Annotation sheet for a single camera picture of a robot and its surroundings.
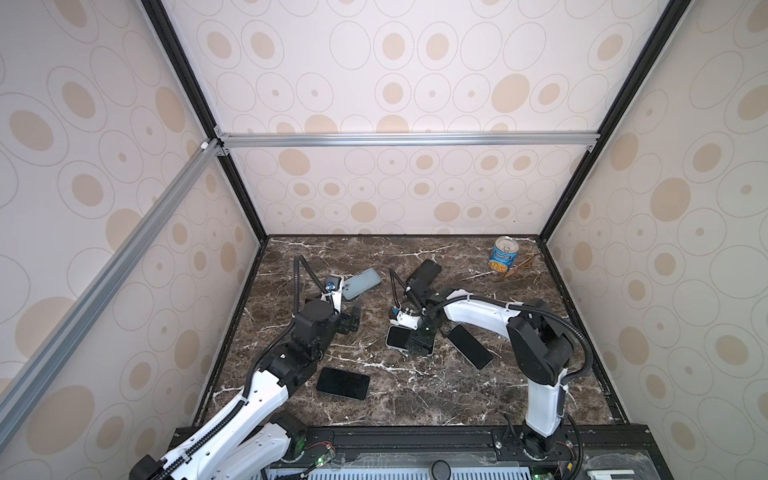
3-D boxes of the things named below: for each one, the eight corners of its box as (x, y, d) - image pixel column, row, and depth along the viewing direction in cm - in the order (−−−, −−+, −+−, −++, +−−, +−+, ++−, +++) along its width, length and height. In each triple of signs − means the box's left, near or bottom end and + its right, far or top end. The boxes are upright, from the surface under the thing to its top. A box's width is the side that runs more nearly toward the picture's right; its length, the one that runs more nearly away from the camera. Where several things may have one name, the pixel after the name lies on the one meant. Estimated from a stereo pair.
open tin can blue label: (491, 273, 111) (499, 253, 103) (486, 256, 117) (494, 236, 108) (511, 273, 111) (521, 253, 103) (506, 256, 117) (515, 236, 108)
